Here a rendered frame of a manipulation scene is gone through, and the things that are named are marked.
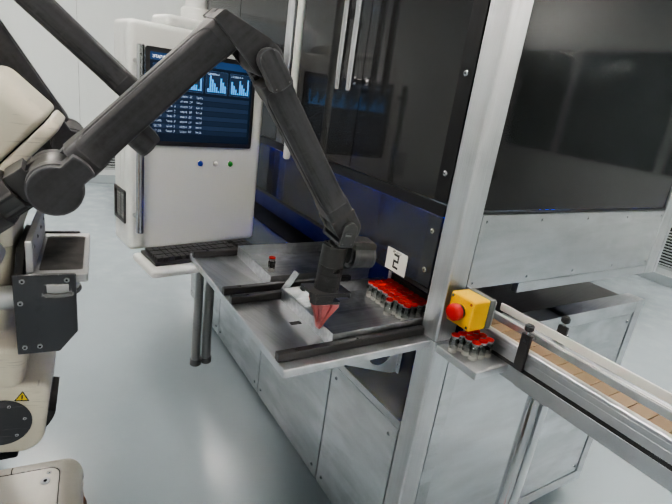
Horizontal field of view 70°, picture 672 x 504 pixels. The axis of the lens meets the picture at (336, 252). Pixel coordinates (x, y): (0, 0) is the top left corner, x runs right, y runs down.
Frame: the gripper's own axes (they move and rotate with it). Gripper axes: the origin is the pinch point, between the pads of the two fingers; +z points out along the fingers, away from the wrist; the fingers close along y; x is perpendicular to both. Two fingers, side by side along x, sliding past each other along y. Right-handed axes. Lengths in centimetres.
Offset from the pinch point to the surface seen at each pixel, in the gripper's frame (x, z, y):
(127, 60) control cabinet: 88, -50, -31
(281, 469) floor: 47, 89, 30
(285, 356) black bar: -7.4, 2.9, -11.7
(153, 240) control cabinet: 88, 9, -17
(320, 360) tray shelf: -9.3, 3.6, -4.1
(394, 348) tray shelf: -10.4, 2.1, 15.4
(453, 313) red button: -18.5, -10.4, 22.1
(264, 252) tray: 54, 1, 10
